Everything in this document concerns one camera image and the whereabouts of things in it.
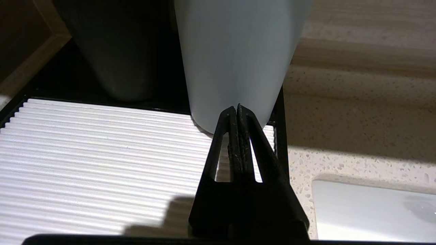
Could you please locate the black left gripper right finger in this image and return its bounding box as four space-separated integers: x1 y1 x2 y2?
237 104 310 239

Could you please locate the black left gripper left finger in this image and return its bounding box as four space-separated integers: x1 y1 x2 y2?
188 106 243 237

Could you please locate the white sink basin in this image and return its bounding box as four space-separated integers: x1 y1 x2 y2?
312 180 436 243

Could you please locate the grey plastic cup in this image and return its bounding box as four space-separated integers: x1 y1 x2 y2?
174 0 312 135

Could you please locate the black box with white lid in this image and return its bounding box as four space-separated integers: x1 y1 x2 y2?
0 37 290 245

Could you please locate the black cup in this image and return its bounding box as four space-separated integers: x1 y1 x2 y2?
53 0 186 102

